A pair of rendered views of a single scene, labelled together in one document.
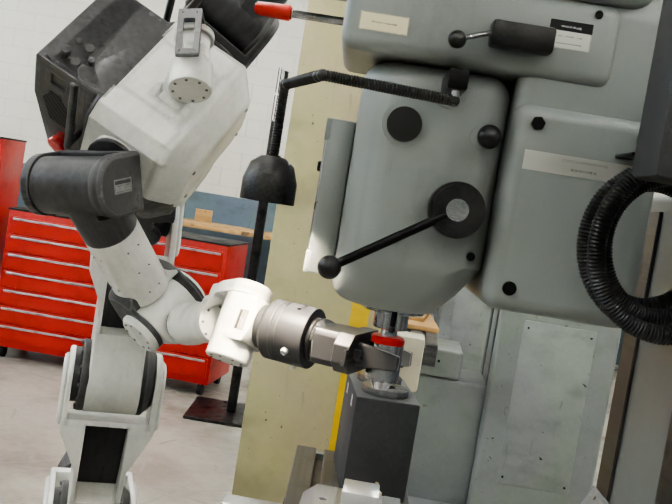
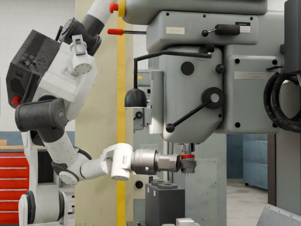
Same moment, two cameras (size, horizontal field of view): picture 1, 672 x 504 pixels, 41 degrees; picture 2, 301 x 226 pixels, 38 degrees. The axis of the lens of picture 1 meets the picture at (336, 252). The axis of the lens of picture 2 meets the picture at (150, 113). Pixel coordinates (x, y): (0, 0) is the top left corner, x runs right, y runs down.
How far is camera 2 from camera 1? 0.42 m
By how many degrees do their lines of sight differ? 13
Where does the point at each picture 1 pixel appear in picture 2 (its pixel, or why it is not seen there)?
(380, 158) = (180, 83)
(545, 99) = (237, 52)
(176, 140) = (77, 91)
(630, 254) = not seen: hidden behind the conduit
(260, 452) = not seen: outside the picture
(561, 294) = (256, 123)
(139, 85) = (56, 70)
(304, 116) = not seen: hidden behind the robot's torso
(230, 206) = (15, 136)
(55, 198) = (33, 123)
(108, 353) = (42, 194)
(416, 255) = (199, 118)
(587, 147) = (255, 67)
